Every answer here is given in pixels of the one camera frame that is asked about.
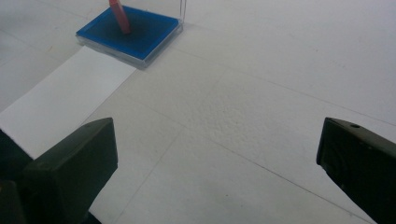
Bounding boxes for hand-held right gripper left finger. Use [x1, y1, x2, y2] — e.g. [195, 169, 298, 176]
[21, 117, 119, 224]

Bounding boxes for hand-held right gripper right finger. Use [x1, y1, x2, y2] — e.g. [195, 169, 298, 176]
[316, 117, 396, 224]

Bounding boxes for clear case with blue pad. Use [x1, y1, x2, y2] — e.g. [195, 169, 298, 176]
[75, 0, 188, 70]

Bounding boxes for red stamp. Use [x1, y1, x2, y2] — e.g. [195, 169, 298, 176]
[108, 0, 132, 35]

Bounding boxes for small white paper sheet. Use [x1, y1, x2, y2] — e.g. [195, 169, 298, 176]
[0, 46, 137, 161]

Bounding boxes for large white table cover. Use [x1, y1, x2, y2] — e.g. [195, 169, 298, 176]
[0, 0, 396, 224]

